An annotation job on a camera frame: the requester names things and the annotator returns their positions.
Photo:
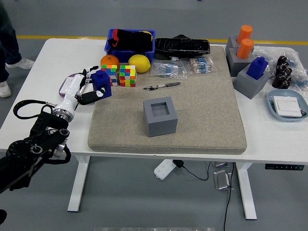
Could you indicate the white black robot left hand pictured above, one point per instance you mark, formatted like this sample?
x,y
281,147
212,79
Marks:
x,y
69,93

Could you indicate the blue square seal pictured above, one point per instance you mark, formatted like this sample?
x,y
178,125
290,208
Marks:
x,y
256,68
102,80

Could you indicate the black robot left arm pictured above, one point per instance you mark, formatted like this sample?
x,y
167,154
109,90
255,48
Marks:
x,y
43,130

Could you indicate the grey cube seal holder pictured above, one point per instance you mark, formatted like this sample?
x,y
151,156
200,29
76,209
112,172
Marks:
x,y
234,62
161,126
231,42
245,84

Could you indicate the orange cylinder seal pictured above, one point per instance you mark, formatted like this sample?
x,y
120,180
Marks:
x,y
245,49
244,32

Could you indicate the purple tray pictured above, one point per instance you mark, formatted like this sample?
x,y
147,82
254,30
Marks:
x,y
61,94

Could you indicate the colourful puzzle cube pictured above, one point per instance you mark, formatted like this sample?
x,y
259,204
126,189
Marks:
x,y
130,72
113,69

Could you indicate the orange fruit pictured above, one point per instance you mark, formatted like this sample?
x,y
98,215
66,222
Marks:
x,y
109,60

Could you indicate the blue plastic bin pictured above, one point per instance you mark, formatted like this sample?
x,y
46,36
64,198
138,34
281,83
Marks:
x,y
125,55

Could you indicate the yellow lemon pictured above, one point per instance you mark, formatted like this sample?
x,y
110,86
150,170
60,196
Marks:
x,y
139,63

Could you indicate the person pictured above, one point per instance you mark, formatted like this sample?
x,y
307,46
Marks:
x,y
7,48

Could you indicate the black red cloth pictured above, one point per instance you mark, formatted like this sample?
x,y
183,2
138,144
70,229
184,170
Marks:
x,y
132,39

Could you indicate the white table leg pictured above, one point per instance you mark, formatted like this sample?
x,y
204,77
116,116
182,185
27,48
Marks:
x,y
247,192
78,187

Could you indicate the black pen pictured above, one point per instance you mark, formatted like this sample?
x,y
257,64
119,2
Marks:
x,y
168,84

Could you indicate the yellow object in bin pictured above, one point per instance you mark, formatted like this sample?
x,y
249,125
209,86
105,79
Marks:
x,y
151,36

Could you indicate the clear bag blue resistors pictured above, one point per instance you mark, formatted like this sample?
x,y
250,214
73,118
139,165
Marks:
x,y
168,68

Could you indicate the white power strip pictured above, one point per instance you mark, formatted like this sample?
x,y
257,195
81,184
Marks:
x,y
163,169

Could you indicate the clear bag mixed resistors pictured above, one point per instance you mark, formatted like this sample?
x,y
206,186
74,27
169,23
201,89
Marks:
x,y
201,65

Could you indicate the grey-brown foam mat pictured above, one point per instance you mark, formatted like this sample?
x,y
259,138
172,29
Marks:
x,y
204,115

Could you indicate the black rounded floor object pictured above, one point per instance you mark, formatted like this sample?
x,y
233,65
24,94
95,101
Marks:
x,y
2,216

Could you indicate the light blue tray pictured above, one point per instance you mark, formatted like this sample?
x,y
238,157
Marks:
x,y
273,96

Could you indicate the clear plastic bag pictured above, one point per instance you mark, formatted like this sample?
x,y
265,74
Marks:
x,y
269,53

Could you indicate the black table control panel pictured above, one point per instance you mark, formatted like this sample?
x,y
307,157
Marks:
x,y
284,167

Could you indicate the clear bag blue parts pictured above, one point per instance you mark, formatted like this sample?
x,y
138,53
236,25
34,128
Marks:
x,y
300,77

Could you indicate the green circuit board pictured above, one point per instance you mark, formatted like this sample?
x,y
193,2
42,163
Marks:
x,y
303,112

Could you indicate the white wall socket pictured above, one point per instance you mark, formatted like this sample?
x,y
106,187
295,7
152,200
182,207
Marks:
x,y
65,86

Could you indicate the small metal floor bracket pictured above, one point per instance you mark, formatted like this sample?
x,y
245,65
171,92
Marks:
x,y
220,164

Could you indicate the large metal floor bracket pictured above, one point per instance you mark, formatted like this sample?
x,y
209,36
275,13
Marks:
x,y
222,180

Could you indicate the white switch panel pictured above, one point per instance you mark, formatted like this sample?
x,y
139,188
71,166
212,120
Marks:
x,y
287,106

